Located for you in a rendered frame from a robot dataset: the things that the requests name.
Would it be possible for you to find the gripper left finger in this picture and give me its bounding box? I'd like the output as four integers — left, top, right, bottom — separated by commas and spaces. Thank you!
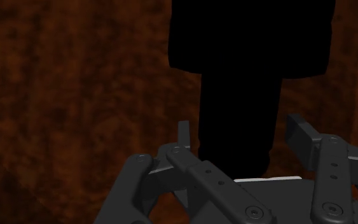
94, 120, 274, 224

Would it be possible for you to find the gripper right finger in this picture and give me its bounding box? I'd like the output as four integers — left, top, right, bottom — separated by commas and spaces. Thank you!
285, 113, 358, 224

